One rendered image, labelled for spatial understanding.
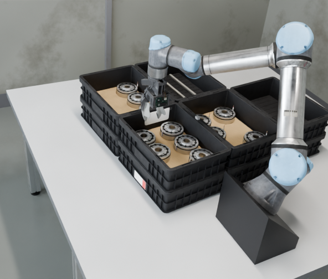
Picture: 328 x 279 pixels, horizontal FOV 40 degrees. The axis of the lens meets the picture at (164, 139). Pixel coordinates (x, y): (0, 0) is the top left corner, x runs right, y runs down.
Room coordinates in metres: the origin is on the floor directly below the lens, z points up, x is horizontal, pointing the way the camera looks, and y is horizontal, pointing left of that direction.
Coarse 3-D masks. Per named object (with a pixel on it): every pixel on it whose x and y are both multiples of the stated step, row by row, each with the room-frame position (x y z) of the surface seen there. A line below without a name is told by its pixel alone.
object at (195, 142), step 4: (180, 136) 1.59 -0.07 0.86; (184, 136) 1.60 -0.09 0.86; (188, 136) 1.60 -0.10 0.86; (192, 136) 1.60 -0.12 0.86; (176, 140) 1.56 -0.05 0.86; (180, 140) 1.57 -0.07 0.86; (192, 140) 1.58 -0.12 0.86; (196, 140) 1.58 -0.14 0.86; (180, 144) 1.54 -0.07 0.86; (184, 144) 1.54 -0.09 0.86; (188, 144) 1.54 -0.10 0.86; (192, 144) 1.54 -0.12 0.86; (196, 144) 1.54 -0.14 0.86; (184, 148) 1.51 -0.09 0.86; (188, 148) 1.51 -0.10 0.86; (192, 148) 1.52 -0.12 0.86
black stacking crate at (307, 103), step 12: (252, 84) 2.02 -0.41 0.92; (264, 84) 2.07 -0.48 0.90; (276, 84) 2.07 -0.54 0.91; (252, 96) 2.03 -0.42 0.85; (264, 96) 2.08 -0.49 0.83; (276, 96) 2.06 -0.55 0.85; (264, 108) 1.95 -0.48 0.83; (276, 108) 1.97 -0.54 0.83; (312, 108) 1.88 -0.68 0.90; (312, 132) 1.74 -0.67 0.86; (324, 132) 1.80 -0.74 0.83
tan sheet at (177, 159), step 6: (156, 132) 1.65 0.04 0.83; (156, 138) 1.60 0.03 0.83; (162, 138) 1.61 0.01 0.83; (168, 144) 1.57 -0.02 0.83; (174, 150) 1.53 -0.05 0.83; (174, 156) 1.49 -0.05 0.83; (180, 156) 1.50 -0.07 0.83; (186, 156) 1.50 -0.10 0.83; (168, 162) 1.45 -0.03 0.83; (174, 162) 1.45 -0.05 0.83; (180, 162) 1.46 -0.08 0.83; (186, 162) 1.46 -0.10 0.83
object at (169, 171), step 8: (176, 104) 1.74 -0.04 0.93; (136, 112) 1.64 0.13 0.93; (120, 120) 1.57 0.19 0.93; (128, 128) 1.52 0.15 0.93; (208, 128) 1.57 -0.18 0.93; (136, 136) 1.47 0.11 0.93; (216, 136) 1.52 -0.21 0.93; (144, 144) 1.42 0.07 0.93; (224, 144) 1.47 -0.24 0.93; (152, 152) 1.37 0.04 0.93; (224, 152) 1.42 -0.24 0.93; (160, 160) 1.33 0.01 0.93; (200, 160) 1.35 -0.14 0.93; (208, 160) 1.37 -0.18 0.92; (168, 168) 1.29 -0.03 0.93; (176, 168) 1.29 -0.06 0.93; (184, 168) 1.31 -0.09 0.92
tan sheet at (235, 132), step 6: (204, 114) 1.84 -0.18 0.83; (210, 114) 1.85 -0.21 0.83; (234, 120) 1.82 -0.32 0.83; (216, 126) 1.75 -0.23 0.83; (222, 126) 1.75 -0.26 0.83; (228, 126) 1.76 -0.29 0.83; (234, 126) 1.76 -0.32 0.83; (240, 126) 1.77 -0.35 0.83; (246, 126) 1.77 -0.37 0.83; (228, 132) 1.71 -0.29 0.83; (234, 132) 1.71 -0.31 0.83; (240, 132) 1.72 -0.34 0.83; (246, 132) 1.72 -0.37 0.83; (228, 138) 1.66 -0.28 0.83; (234, 138) 1.66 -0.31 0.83; (240, 138) 1.67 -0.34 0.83; (234, 144) 1.62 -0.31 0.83
